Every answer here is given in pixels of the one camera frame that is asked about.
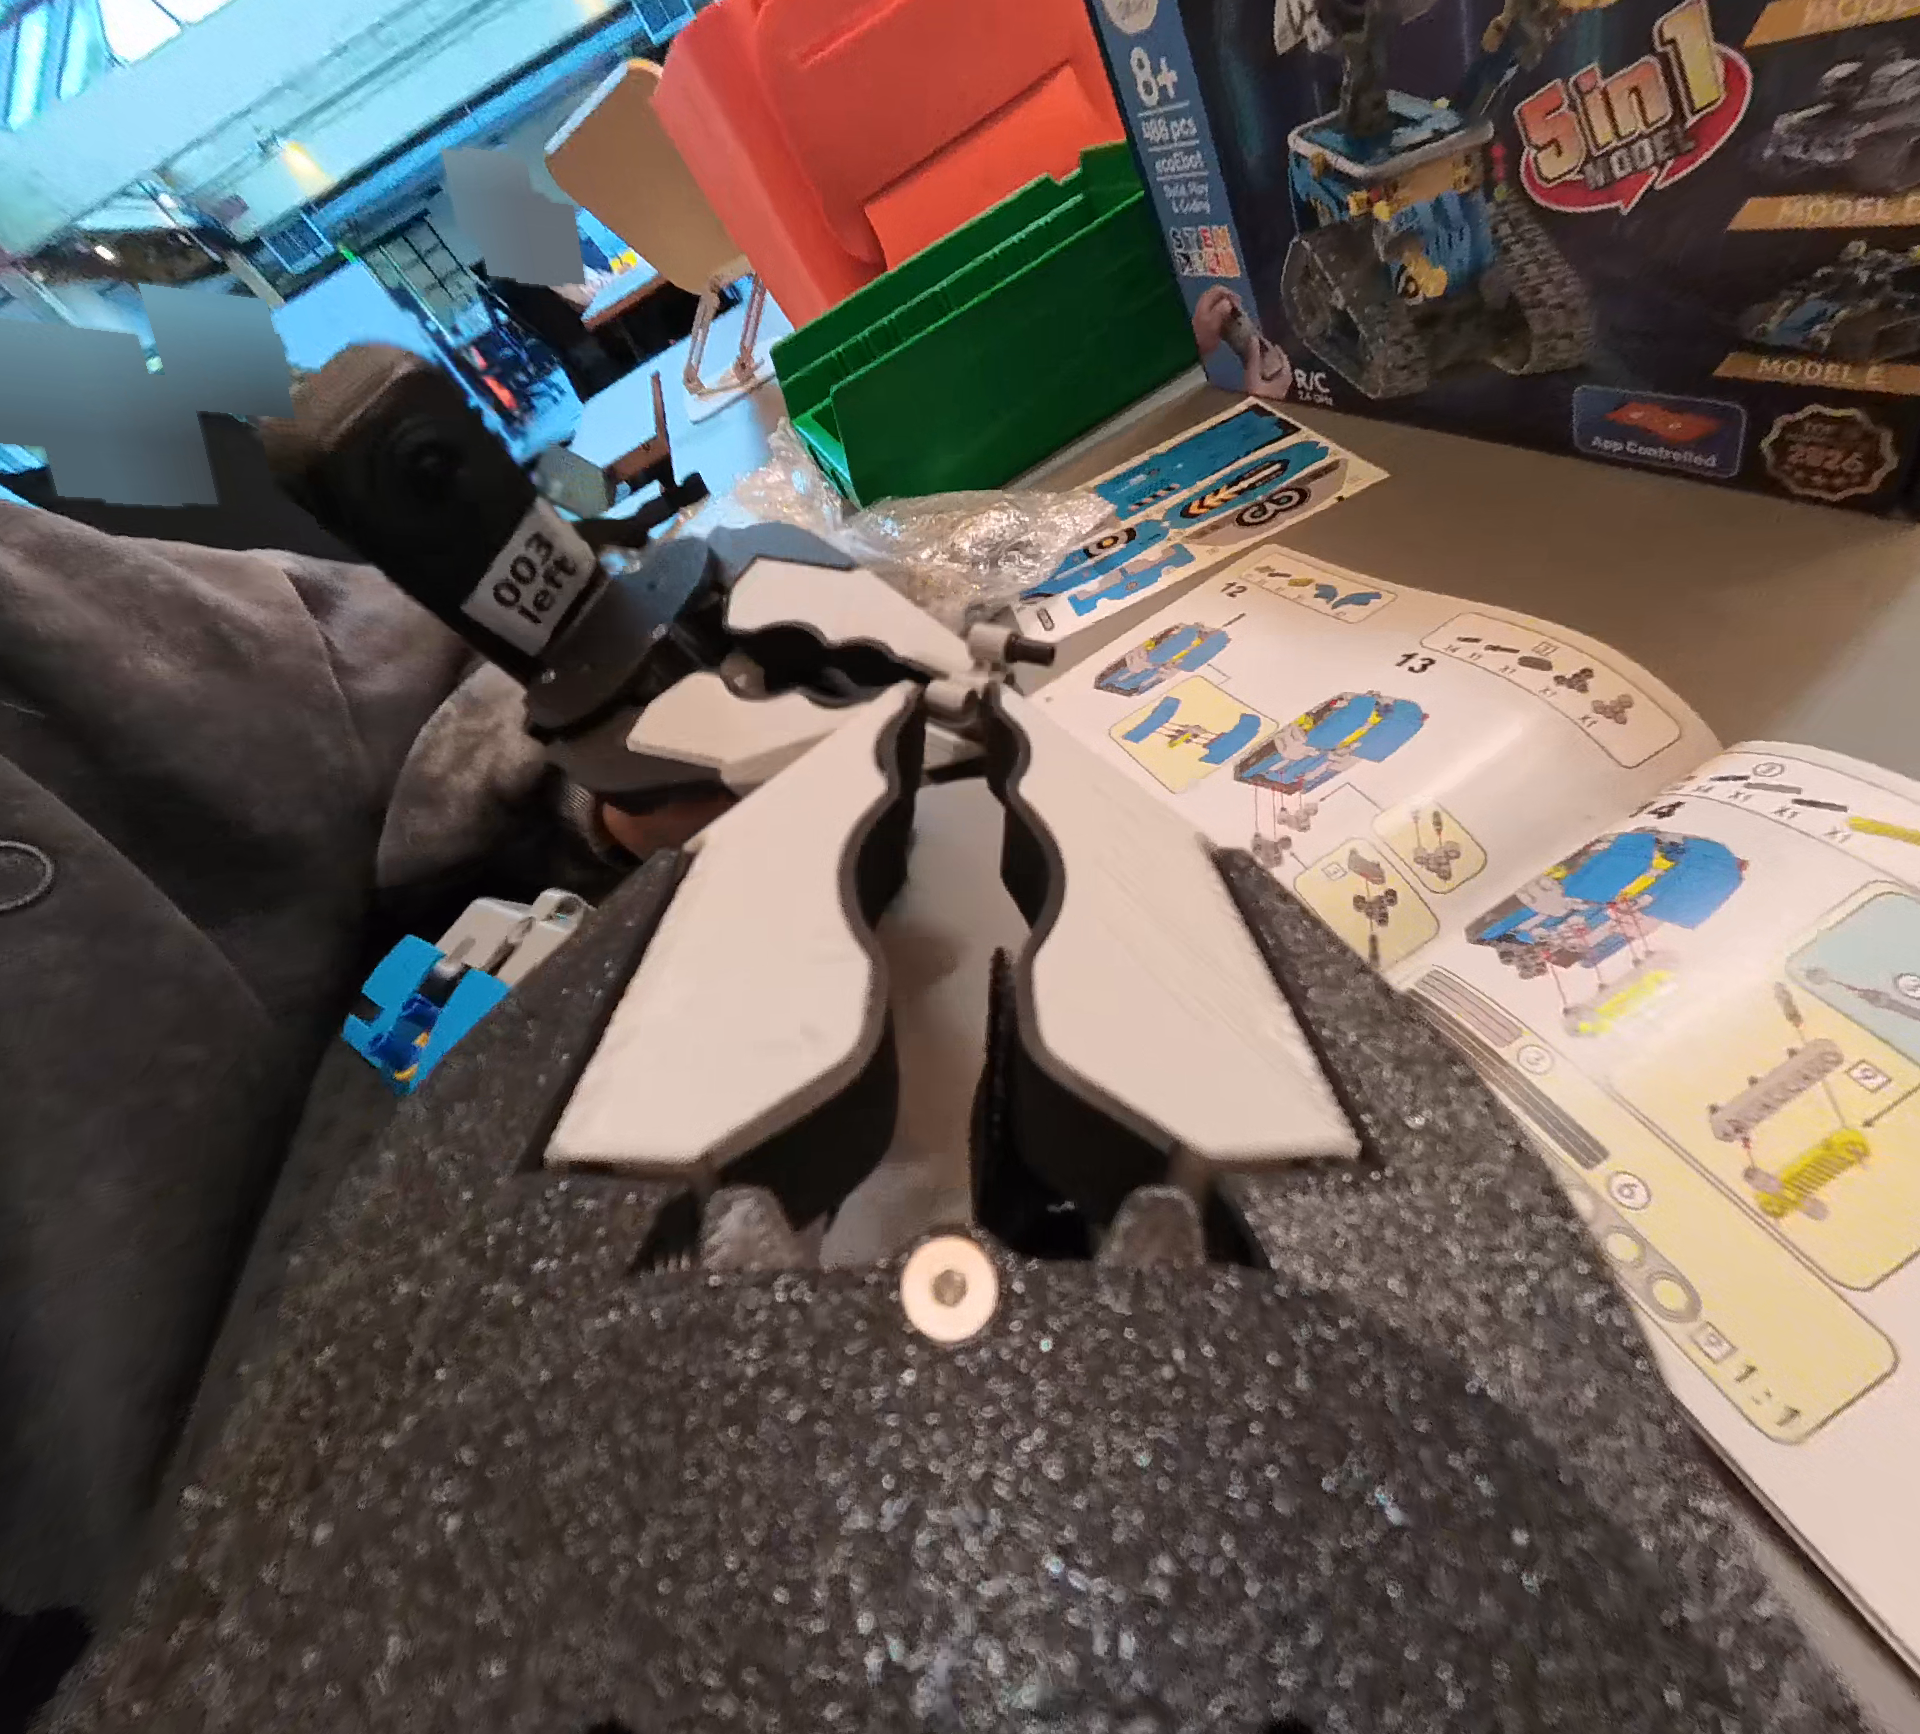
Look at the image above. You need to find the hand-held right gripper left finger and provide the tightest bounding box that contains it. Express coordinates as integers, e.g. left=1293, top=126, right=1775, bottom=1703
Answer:
left=542, top=689, right=922, bottom=1182

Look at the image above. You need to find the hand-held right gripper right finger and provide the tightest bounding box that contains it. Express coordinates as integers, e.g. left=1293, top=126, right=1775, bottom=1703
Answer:
left=986, top=689, right=1364, bottom=1174

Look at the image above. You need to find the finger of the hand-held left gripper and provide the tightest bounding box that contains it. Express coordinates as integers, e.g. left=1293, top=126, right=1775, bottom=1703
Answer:
left=622, top=677, right=910, bottom=798
left=717, top=556, right=984, bottom=702

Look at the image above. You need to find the grey beam with holes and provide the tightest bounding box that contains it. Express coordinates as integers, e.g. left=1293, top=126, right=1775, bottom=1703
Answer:
left=942, top=621, right=1033, bottom=726

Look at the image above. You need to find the building instruction booklet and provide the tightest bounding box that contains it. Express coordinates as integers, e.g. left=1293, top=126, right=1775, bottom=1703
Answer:
left=1034, top=540, right=1920, bottom=1684

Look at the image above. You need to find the person's left forearm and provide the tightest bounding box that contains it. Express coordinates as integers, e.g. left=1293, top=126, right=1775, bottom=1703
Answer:
left=375, top=655, right=611, bottom=901

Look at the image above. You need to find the grey desk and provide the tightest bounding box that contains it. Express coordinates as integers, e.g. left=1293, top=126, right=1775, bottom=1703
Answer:
left=570, top=368, right=1920, bottom=1734

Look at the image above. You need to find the person's left hand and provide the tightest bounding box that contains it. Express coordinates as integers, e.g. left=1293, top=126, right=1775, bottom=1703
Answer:
left=592, top=797, right=711, bottom=866

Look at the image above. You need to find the clear bubble wrap bag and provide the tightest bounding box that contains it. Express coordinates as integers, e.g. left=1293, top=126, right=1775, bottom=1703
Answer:
left=735, top=421, right=1121, bottom=626

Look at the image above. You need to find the green plastic bin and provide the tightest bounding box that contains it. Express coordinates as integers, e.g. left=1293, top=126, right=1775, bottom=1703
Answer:
left=773, top=145, right=1203, bottom=510

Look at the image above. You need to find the grey blue toy robot body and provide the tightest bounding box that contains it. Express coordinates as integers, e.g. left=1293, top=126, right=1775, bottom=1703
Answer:
left=343, top=887, right=590, bottom=1099

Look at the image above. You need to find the light wooden stand panel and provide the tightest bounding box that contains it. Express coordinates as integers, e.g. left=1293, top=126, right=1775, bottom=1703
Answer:
left=542, top=58, right=771, bottom=397

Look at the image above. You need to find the blue sticker sheet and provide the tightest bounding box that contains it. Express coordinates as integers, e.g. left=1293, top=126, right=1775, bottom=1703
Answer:
left=1012, top=399, right=1391, bottom=643

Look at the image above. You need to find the orange plastic case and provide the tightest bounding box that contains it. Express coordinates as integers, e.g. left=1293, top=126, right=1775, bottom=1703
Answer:
left=652, top=0, right=1129, bottom=326

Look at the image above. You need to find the dark toy kit box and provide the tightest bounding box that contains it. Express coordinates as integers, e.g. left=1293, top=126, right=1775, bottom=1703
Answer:
left=1055, top=0, right=1920, bottom=522

